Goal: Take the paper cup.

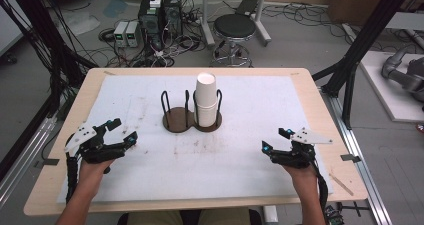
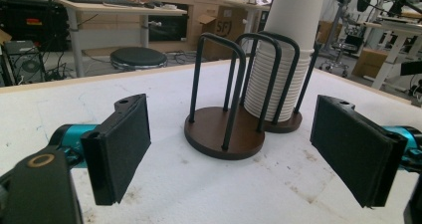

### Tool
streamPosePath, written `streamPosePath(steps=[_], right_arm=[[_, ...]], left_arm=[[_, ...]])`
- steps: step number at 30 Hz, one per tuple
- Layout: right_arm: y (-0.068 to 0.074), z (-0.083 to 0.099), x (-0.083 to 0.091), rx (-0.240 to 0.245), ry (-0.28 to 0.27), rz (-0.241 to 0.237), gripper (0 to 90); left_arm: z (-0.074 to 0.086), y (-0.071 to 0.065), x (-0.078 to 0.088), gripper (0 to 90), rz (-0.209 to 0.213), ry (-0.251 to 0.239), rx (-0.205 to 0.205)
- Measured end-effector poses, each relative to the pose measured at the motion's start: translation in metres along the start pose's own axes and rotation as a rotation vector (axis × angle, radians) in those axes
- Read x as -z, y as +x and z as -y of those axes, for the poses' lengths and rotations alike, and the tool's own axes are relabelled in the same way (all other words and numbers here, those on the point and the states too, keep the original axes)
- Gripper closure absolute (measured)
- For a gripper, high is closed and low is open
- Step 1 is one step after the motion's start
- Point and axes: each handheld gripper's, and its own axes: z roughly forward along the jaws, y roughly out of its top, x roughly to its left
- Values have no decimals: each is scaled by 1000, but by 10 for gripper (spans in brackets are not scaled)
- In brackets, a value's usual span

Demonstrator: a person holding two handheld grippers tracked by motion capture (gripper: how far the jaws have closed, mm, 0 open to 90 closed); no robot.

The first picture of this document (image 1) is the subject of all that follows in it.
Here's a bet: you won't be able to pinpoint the grey bench power supply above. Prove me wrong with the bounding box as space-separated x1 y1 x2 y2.
125 20 142 48
113 20 130 48

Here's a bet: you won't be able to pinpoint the brown cardboard box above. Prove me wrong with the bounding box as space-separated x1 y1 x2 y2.
327 0 389 27

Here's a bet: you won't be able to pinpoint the aluminium rail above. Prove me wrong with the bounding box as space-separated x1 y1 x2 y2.
319 87 394 225
0 115 58 209

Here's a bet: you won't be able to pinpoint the black round stool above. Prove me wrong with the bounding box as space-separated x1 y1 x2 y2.
210 13 258 68

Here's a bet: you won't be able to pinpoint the black tape piece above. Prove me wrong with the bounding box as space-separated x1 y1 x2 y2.
32 157 61 169
340 153 362 164

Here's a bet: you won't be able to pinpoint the black computer tower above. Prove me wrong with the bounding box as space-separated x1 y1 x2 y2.
137 0 165 50
162 0 184 37

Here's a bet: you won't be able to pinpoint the person's khaki pants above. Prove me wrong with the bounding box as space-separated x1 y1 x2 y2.
125 207 252 225

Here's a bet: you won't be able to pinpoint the black metal frame post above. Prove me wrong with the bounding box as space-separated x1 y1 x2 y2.
311 0 418 130
0 0 100 119

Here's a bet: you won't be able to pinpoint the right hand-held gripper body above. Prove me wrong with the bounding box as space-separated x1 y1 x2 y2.
269 127 334 170

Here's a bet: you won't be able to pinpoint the white paper cup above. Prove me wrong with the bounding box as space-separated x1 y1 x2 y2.
194 72 218 108
193 101 218 129

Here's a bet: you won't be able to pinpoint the green circuit board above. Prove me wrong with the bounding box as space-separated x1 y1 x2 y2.
324 204 345 225

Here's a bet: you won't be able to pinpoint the white floor board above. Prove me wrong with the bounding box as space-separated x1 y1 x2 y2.
359 50 424 124

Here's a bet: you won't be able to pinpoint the tangle of floor cables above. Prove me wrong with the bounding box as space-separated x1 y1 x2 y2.
97 0 214 69

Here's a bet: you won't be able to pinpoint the thin wooden stick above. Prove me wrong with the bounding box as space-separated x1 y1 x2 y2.
328 172 355 197

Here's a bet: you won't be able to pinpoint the brown wire cup holder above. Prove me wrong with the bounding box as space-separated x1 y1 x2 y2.
160 88 224 134

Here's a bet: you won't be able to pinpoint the person's left hand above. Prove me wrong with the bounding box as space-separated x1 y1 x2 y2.
77 157 116 190

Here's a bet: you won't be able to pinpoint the white table mat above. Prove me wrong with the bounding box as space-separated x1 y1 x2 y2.
55 73 335 205

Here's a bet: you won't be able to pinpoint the black sleeved gripper cable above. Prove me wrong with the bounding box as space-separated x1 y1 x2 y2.
309 160 330 221
65 150 80 205

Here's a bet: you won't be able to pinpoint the person's right hand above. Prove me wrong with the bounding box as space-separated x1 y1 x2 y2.
282 164 320 193

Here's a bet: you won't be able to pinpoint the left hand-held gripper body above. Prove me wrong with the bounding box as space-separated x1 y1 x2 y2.
64 121 127 165

